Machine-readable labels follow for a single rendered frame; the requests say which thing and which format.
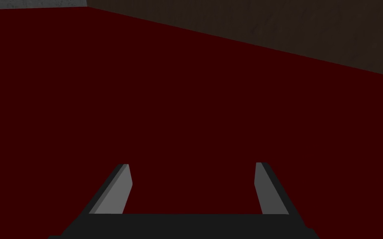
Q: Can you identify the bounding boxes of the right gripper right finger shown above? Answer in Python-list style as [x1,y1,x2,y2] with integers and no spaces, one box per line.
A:
[254,162,298,215]

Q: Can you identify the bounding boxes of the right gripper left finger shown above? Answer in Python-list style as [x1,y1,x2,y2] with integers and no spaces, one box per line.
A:
[81,163,133,215]

